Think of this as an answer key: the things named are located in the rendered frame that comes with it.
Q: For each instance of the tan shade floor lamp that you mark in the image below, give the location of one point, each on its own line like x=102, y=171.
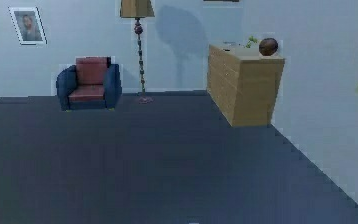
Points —
x=137, y=10

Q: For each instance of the dark framed wall picture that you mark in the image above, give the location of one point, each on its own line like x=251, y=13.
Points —
x=221, y=0

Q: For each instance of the small green plant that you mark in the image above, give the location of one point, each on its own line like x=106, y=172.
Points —
x=251, y=41

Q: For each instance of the blue and red armchair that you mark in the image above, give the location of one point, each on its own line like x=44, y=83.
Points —
x=91, y=83

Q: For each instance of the light wood chest of drawers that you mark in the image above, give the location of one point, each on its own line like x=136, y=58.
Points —
x=243, y=86

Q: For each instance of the brown round ball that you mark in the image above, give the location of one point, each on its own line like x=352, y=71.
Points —
x=268, y=46

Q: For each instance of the white framed portrait picture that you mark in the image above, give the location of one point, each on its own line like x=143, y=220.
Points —
x=29, y=25

